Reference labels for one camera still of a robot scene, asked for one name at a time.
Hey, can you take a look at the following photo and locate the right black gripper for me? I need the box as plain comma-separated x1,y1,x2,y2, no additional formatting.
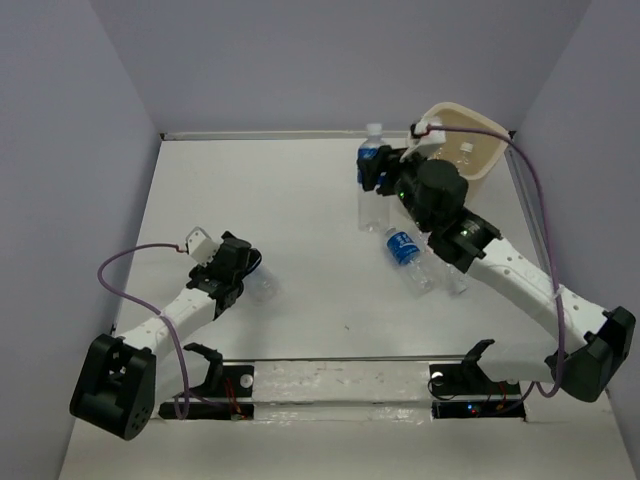
358,146,431,234

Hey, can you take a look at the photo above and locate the blue label bottle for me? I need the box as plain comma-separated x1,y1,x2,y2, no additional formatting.
384,227,435,296
357,123,390,232
244,265,279,304

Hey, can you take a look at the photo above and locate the clear unlabeled bottle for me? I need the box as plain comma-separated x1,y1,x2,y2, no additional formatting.
417,232,468,296
454,142,475,176

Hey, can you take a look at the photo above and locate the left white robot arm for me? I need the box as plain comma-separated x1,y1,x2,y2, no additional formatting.
69,227,262,441

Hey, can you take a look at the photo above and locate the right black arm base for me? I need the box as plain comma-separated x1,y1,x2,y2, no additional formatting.
427,363,526,420

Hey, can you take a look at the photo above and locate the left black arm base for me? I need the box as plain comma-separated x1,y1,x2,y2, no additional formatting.
152,362,255,421

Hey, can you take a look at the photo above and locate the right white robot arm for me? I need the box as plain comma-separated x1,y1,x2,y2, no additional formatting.
357,145,636,403

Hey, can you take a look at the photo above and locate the beige plastic bin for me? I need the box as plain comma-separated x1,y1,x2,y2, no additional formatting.
423,102,508,204

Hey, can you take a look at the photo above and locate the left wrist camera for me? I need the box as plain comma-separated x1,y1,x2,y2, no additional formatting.
185,226,220,265

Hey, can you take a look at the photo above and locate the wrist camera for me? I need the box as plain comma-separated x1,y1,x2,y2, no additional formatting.
185,226,220,265
401,116,446,162

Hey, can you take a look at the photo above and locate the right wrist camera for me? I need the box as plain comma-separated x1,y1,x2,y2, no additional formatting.
401,116,446,162

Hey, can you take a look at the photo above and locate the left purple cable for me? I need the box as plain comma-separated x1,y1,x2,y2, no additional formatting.
97,243,226,420

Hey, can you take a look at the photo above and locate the purple cable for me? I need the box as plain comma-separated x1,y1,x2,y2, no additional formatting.
412,124,569,399
97,243,226,420

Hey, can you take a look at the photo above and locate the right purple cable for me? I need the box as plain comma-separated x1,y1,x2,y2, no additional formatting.
412,124,569,399

